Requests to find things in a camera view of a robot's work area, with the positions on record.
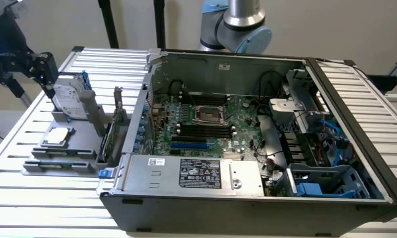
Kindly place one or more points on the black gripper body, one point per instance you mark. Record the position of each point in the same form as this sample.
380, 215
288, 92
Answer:
7, 65

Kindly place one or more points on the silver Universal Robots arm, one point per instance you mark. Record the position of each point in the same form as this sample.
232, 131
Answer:
242, 15

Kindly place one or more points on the silver square CPU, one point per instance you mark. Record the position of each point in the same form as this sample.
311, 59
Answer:
58, 137

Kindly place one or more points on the black expansion slot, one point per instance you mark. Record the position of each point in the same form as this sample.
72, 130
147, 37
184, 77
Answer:
188, 139

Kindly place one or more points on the blue expansion slot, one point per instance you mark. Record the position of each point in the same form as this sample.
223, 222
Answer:
188, 145

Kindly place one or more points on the black RAM slot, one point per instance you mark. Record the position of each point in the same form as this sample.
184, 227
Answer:
206, 134
206, 131
206, 125
206, 128

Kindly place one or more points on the silver hard disk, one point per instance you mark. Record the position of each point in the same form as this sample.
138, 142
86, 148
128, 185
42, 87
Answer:
70, 101

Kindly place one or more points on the grey parts rack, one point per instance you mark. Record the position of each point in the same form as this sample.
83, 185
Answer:
90, 114

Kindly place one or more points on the black stand pole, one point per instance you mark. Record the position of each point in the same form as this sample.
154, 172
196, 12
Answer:
160, 22
110, 22

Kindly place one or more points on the green graphics card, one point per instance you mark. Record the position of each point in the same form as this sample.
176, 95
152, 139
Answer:
116, 129

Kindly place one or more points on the green RAM stick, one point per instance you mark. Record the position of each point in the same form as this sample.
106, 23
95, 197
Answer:
58, 164

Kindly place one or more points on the blue case latch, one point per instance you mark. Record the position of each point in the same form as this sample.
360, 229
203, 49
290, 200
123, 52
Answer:
106, 173

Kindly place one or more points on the silver power supply unit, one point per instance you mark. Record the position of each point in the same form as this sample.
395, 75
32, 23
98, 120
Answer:
172, 176

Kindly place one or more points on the green motherboard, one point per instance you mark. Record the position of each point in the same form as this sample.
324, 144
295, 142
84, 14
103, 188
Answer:
215, 146

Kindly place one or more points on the small chipset heat sink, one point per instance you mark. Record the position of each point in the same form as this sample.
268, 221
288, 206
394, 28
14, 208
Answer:
234, 156

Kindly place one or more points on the metal drive cage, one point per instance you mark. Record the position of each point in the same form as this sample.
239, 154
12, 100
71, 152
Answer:
295, 104

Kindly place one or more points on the black open PC case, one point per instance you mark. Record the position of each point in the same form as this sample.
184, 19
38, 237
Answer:
219, 213

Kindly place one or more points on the grey and blue disk bay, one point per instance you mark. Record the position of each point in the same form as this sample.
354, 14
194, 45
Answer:
331, 178

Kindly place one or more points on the CPU socket with metal frame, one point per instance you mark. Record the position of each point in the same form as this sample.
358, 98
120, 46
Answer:
210, 114

